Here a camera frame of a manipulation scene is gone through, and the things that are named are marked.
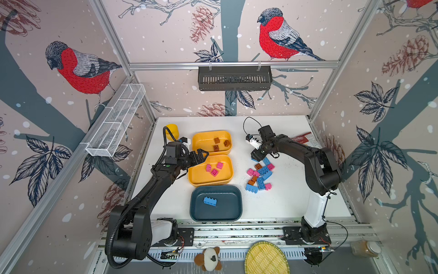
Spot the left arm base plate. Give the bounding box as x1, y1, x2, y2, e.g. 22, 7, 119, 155
152, 228, 195, 247

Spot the snack chips bag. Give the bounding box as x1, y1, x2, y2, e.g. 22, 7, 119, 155
292, 132, 314, 145

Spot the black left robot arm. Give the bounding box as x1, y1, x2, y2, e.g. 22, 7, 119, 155
104, 141, 209, 269

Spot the white wire mesh basket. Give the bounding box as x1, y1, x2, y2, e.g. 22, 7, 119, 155
86, 83, 146, 157

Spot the black wall basket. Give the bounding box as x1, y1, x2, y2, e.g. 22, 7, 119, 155
198, 66, 273, 91

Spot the woven bamboo tray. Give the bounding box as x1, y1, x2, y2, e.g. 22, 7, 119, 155
244, 242, 290, 274

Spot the blue sloped lego brick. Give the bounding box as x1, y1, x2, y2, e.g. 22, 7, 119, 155
262, 158, 271, 166

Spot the near yellow plastic bin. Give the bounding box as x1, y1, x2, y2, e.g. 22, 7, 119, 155
188, 154, 234, 187

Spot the long blue lego brick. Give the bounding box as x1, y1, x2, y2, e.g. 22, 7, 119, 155
203, 197, 217, 207

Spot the yellow plastic bin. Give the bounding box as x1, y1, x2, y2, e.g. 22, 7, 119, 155
188, 154, 234, 187
192, 130, 233, 155

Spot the dark teal plastic bin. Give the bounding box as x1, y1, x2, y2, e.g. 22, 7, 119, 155
189, 185, 243, 222

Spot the yellow plastic goblet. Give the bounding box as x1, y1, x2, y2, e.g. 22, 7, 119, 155
165, 124, 179, 141

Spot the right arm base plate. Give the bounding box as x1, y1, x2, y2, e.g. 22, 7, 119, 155
281, 224, 331, 245

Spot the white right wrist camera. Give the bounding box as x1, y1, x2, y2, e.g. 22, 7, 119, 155
245, 134, 261, 149

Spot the blue lego brick front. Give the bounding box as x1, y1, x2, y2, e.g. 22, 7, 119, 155
245, 184, 258, 194

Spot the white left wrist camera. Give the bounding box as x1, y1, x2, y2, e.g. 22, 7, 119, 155
179, 137, 191, 146

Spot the amber glass jar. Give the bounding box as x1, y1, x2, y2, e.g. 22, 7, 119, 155
351, 240, 382, 258

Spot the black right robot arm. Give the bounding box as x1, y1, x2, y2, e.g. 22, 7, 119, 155
246, 126, 341, 244

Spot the plush dog toy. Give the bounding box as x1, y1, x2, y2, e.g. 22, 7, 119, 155
194, 247, 222, 271

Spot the far yellow plastic bin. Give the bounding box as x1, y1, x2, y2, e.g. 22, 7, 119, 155
192, 130, 233, 155

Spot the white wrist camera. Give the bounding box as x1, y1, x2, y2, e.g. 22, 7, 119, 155
179, 137, 191, 146
245, 134, 261, 149

